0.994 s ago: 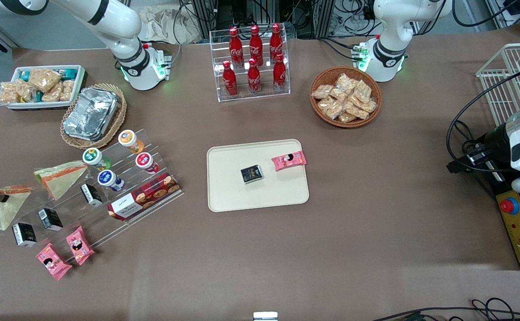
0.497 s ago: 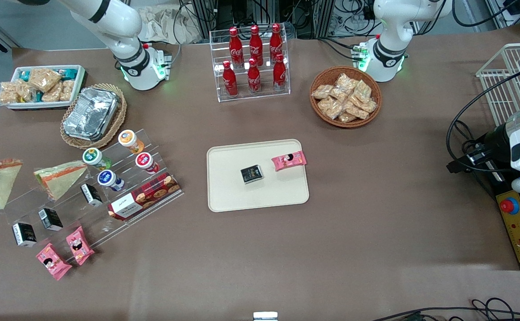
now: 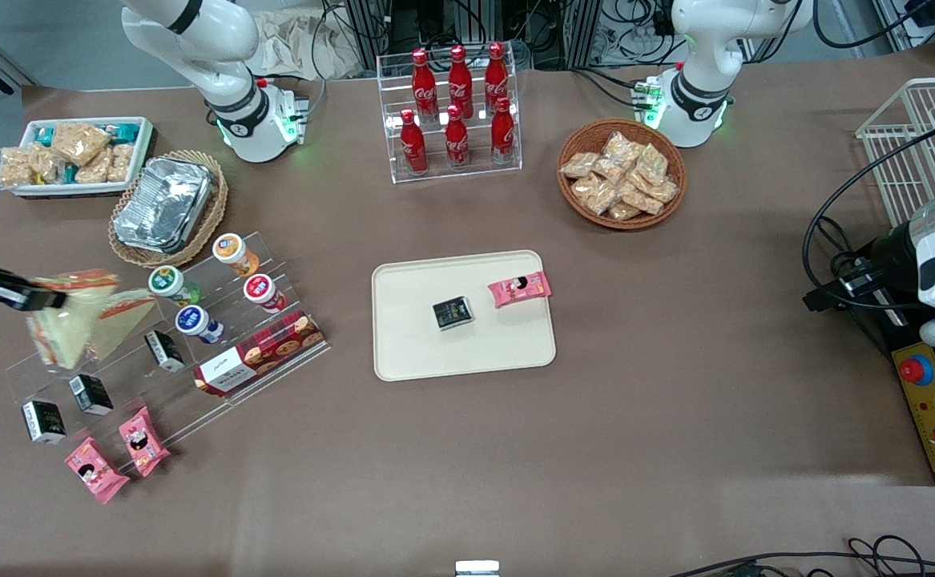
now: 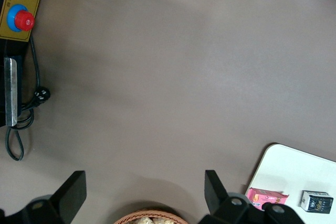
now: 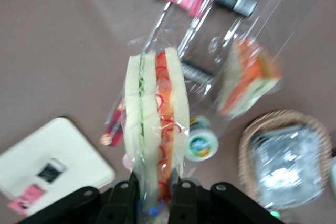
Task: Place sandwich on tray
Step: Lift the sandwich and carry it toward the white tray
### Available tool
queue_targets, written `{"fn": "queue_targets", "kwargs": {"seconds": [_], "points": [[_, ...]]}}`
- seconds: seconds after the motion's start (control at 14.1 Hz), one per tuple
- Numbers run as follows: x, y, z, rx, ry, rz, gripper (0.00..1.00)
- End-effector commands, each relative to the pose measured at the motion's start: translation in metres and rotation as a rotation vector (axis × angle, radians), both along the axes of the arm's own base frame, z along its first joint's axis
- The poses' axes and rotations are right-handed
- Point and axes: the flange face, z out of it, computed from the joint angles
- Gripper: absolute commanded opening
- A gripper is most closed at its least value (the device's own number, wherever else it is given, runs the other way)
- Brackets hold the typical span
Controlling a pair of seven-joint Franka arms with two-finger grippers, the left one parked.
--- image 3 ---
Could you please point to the triangle sandwich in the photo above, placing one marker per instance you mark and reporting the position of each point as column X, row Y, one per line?
column 62, row 332
column 126, row 320

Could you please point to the clear puffed rice snack pack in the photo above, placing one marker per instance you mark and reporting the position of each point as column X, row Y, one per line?
column 624, row 211
column 653, row 162
column 94, row 171
column 621, row 148
column 120, row 162
column 662, row 190
column 17, row 166
column 49, row 165
column 643, row 199
column 579, row 165
column 593, row 194

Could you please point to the small black snack box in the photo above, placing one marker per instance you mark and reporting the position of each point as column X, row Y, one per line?
column 90, row 393
column 453, row 312
column 166, row 351
column 44, row 421

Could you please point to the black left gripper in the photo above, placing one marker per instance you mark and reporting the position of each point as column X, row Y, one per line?
column 888, row 252

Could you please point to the beige crumpled cloth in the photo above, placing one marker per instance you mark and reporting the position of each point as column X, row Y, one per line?
column 299, row 44

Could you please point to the white rectangular dish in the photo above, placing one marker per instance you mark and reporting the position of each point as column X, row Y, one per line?
column 145, row 140

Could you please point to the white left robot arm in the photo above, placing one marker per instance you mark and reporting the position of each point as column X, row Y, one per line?
column 699, row 48

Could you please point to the blue lid cup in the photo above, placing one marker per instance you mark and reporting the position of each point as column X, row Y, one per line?
column 193, row 322

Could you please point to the red plaid cookie box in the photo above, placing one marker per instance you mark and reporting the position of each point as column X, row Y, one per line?
column 263, row 353

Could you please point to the foil food container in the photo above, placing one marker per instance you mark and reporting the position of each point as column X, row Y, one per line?
column 163, row 204

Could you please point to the green lid cup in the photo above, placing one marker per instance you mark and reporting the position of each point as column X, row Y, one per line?
column 167, row 282

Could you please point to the clear acrylic tiered stand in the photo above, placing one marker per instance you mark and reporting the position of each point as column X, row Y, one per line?
column 275, row 264

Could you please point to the orange lid cup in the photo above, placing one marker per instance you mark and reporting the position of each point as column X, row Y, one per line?
column 235, row 252

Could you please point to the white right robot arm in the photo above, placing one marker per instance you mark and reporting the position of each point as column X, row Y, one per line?
column 195, row 40

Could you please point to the oval wicker basket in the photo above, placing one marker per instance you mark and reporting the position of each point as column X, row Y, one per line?
column 215, row 208

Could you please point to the clear acrylic bottle rack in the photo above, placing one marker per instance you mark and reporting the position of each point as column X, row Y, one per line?
column 451, row 172

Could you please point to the large puffed rice snack pack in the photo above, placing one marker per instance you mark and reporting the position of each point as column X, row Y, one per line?
column 78, row 142

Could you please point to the red cola bottle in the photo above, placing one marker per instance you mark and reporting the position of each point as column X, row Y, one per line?
column 503, row 136
column 496, row 72
column 413, row 148
column 457, row 143
column 460, row 76
column 424, row 80

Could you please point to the small silver device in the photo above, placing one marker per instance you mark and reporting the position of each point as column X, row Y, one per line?
column 477, row 569

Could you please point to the pink snack packet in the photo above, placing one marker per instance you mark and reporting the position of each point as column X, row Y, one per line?
column 520, row 288
column 94, row 470
column 144, row 441

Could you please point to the red lid cup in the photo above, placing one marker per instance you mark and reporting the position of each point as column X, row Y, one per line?
column 261, row 290

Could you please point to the round wicker basket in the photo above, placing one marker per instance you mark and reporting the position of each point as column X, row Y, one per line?
column 575, row 136

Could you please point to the teal snack packet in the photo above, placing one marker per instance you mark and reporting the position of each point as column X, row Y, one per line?
column 42, row 135
column 125, row 131

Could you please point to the beige plastic tray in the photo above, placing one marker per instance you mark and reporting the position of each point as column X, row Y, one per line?
column 435, row 344

